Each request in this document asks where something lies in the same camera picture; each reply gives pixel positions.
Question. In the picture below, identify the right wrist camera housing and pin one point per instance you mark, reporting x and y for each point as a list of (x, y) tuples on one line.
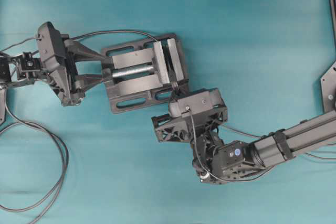
[(203, 100)]

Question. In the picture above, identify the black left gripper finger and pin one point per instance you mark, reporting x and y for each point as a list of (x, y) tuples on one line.
[(81, 83), (78, 52)]

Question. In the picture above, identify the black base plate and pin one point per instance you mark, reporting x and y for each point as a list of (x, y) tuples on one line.
[(328, 89), (3, 95)]

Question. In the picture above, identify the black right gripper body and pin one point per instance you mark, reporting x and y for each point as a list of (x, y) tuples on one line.
[(182, 124)]

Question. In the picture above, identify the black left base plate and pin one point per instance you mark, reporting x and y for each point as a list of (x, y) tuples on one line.
[(3, 95)]

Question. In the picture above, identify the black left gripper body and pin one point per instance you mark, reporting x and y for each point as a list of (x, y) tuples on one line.
[(61, 81)]

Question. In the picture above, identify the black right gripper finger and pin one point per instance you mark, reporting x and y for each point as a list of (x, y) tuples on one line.
[(178, 91)]

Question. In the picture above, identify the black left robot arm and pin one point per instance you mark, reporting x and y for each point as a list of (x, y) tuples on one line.
[(23, 70)]

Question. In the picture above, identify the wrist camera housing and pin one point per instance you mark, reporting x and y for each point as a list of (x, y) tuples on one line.
[(203, 100), (51, 47)]

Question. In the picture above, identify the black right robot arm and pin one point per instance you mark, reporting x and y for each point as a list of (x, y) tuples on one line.
[(216, 162)]

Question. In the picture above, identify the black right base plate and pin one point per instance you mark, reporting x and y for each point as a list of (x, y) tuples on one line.
[(328, 89)]

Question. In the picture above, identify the left wrist camera housing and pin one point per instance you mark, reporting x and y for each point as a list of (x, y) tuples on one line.
[(51, 47)]

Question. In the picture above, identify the black metal bench vise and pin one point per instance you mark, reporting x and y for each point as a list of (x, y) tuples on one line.
[(144, 72)]

